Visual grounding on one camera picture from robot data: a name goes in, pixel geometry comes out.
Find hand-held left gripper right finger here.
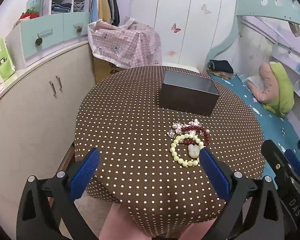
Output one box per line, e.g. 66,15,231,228
199,147,285,240

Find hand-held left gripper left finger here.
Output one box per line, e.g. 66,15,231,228
16,148,102,240

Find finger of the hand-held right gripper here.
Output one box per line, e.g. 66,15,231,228
261,140,294,188
284,149,300,178

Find red bead bracelet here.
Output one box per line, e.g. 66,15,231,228
180,126,211,146

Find yellow bead bracelet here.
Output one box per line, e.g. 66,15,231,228
170,133,206,167

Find dark grey metal box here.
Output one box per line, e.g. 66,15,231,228
160,70,220,117

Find blue printed bedsheet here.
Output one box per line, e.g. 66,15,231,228
207,72,300,180

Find green and pink plush pillow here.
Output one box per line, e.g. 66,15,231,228
262,62,295,117

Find brown polka dot round table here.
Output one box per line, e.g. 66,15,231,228
74,66,266,238

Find person's pink trouser leg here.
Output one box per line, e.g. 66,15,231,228
100,202,220,240

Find beige cabinet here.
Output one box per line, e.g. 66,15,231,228
0,39,97,198

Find folded dark clothes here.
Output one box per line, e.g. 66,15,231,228
207,60,234,80

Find cardboard box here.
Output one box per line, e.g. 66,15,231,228
93,55,130,84

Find pink checked cloth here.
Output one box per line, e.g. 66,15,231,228
87,17,163,69

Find green packet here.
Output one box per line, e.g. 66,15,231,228
0,38,17,82

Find large teal drawer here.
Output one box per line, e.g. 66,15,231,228
20,14,65,59

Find small teal drawer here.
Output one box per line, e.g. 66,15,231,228
63,11,91,40

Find white wardrobe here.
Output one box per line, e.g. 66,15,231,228
129,0,240,73

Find folded blue jeans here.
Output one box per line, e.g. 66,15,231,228
51,2,72,14

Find hanging dark garment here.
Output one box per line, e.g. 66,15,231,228
107,0,120,27

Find red strawberry plush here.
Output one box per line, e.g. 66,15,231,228
19,8,40,20

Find hanging yellow garment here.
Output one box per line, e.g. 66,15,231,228
98,0,111,25

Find hanging light blue garment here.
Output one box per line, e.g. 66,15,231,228
90,0,100,23

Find teal bed frame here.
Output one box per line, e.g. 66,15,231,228
205,0,300,77

